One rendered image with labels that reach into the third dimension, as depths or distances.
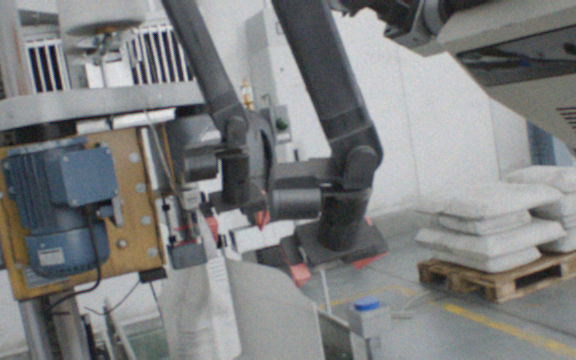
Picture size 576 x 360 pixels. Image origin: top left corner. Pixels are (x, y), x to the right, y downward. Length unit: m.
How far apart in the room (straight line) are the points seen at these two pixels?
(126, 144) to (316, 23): 0.81
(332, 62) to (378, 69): 5.56
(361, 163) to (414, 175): 5.67
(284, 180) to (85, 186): 0.48
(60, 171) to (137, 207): 0.33
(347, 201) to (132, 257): 0.75
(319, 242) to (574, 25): 0.45
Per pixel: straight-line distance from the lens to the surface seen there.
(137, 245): 1.44
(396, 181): 6.31
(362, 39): 6.22
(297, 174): 0.77
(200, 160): 1.19
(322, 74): 0.71
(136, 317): 4.30
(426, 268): 4.55
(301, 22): 0.69
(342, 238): 0.84
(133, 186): 1.43
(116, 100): 1.29
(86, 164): 1.16
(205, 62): 1.16
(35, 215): 1.24
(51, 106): 1.20
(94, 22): 1.25
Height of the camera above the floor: 1.30
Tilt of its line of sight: 6 degrees down
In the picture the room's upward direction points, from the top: 10 degrees counter-clockwise
